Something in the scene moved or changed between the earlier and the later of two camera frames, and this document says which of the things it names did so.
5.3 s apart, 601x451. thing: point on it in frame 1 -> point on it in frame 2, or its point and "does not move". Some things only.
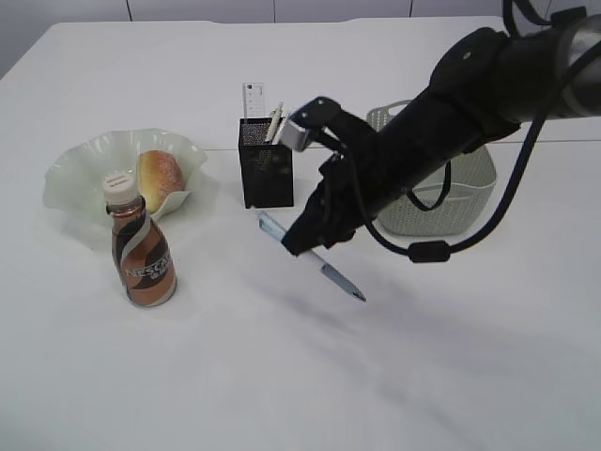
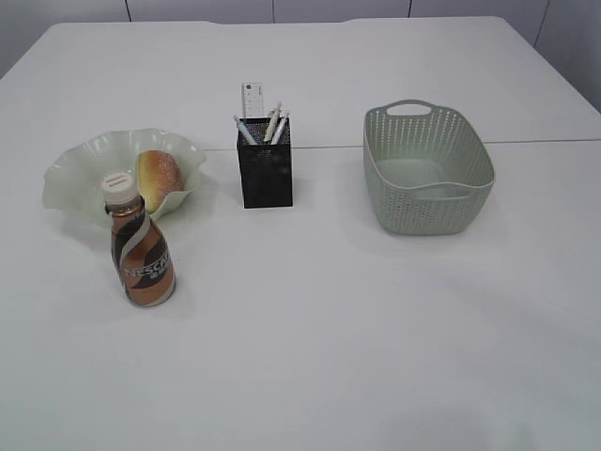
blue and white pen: [277, 231] -> [239, 123]
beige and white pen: [276, 114] does not move
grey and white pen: [279, 132] does not move
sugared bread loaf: [158, 174] does not move
